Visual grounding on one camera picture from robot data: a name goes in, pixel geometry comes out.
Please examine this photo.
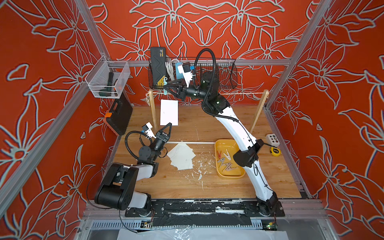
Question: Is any wooden string rack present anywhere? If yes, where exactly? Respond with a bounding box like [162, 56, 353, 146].
[146, 88, 270, 160]

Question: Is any black box in basket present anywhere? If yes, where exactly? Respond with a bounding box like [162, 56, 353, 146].
[150, 47, 167, 89]

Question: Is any dark tool in bin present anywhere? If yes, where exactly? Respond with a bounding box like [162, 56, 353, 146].
[99, 72, 114, 97]

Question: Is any black orange tool case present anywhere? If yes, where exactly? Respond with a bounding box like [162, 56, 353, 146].
[103, 94, 133, 136]

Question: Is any pink clothespin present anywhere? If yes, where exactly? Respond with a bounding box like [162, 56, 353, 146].
[225, 166, 237, 172]
[223, 162, 232, 171]

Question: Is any white coiled cable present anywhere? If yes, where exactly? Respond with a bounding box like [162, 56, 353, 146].
[164, 58, 178, 82]

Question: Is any clear plastic bin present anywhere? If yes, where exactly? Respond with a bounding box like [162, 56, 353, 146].
[85, 56, 131, 99]

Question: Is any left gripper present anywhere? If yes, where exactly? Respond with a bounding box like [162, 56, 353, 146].
[148, 124, 171, 164]

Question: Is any white button box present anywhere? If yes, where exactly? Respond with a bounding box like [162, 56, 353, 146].
[266, 134, 281, 147]

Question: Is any teal clothespin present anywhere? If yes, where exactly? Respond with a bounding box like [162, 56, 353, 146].
[162, 77, 168, 96]

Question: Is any white clothespin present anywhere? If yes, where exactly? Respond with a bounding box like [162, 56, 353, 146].
[223, 150, 232, 161]
[217, 158, 226, 169]

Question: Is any white postcard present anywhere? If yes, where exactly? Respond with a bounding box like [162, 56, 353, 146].
[177, 164, 193, 171]
[168, 144, 196, 159]
[160, 100, 179, 126]
[171, 157, 193, 168]

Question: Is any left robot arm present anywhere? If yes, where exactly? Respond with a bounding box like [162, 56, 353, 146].
[94, 123, 173, 215]

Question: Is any light blue power bank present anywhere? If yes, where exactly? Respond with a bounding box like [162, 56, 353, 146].
[175, 62, 184, 80]

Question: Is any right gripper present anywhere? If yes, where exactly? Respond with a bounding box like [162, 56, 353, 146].
[165, 80, 212, 104]

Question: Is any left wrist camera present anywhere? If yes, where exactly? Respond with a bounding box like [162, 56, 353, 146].
[142, 122, 157, 139]

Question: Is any yellow tape measure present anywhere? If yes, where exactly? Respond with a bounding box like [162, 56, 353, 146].
[270, 147, 282, 157]

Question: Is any black wire basket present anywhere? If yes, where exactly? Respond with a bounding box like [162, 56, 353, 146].
[148, 58, 239, 90]

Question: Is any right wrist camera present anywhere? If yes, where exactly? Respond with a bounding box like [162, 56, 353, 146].
[181, 63, 195, 87]

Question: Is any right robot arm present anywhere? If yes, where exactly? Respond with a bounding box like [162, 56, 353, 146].
[164, 48, 279, 217]

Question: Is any yellow plastic tray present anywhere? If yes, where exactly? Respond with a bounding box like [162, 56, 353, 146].
[215, 139, 246, 179]

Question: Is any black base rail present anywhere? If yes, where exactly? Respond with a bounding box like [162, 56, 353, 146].
[124, 197, 286, 218]

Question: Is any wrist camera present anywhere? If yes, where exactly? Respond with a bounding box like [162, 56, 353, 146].
[181, 63, 195, 87]
[142, 122, 157, 139]

